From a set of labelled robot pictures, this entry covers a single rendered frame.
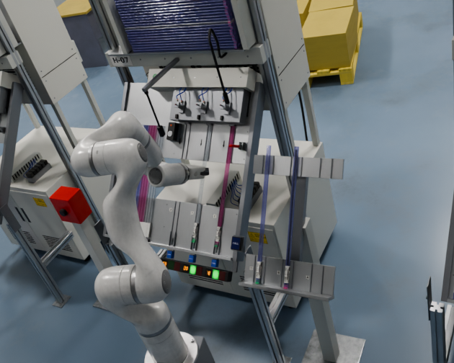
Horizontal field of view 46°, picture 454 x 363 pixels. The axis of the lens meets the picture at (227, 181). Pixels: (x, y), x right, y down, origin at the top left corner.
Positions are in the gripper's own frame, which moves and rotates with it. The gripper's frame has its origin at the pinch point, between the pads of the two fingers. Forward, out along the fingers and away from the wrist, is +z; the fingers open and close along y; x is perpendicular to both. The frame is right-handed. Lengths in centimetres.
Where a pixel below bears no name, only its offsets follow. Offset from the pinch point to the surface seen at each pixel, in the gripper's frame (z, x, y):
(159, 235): -4.2, 28.9, 18.1
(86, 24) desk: 260, -122, 332
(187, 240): -4.2, 28.7, 3.9
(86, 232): 18, 40, 83
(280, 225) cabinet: 33.3, 24.6, -21.0
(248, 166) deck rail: 0.5, -3.6, -21.0
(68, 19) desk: 253, -128, 351
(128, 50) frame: -6, -49, 36
